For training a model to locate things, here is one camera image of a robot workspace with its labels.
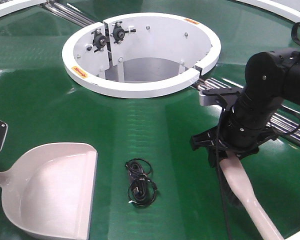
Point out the pink hand broom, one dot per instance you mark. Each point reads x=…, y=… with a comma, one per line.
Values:
x=241, y=186

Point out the white outer rim right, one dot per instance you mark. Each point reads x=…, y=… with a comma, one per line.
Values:
x=284, y=12

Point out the left black bearing mount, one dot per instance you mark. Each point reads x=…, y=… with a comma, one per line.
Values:
x=99, y=40

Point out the near steel roller set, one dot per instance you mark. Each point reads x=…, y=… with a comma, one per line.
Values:
x=278, y=121

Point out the orange sticker rear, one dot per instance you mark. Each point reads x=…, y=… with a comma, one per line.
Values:
x=191, y=21

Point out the white rim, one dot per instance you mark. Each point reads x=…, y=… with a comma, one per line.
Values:
x=284, y=12
x=11, y=6

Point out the steel roller set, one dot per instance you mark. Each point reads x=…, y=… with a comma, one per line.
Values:
x=278, y=121
x=67, y=12

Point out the black bearing mount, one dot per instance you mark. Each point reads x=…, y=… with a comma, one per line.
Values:
x=119, y=33
x=99, y=40

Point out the white outer rim left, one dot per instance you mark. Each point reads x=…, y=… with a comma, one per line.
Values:
x=11, y=6

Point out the pink plastic dustpan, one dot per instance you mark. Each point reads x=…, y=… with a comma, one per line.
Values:
x=48, y=192

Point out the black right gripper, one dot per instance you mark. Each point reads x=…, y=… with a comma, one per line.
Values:
x=229, y=136

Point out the far steel roller set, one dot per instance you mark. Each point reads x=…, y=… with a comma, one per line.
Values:
x=67, y=12

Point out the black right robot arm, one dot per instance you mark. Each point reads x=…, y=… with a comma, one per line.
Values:
x=271, y=77

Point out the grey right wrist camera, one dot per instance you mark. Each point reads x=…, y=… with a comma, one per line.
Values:
x=225, y=97

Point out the right black bearing mount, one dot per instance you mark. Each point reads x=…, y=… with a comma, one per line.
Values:
x=119, y=33

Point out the yellow arrow sticker front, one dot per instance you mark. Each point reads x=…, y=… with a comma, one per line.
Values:
x=80, y=72

